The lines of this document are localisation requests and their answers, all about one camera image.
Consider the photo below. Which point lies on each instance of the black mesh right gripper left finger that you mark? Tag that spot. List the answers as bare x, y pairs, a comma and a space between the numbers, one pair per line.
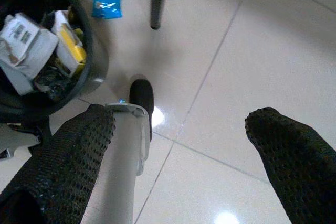
60, 161

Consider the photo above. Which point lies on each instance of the black table leg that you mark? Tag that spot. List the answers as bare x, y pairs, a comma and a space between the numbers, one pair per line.
158, 1

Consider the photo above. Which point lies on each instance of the dark grey rubbish bin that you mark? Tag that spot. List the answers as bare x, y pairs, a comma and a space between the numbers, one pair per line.
90, 51

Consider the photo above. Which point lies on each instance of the yellow and white box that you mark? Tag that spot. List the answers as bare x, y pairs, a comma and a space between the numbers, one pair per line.
69, 43

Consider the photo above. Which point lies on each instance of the white cardboard box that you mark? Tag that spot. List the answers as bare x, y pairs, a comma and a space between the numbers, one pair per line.
21, 40

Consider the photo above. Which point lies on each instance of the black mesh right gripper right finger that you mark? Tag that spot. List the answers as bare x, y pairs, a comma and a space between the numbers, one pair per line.
296, 161

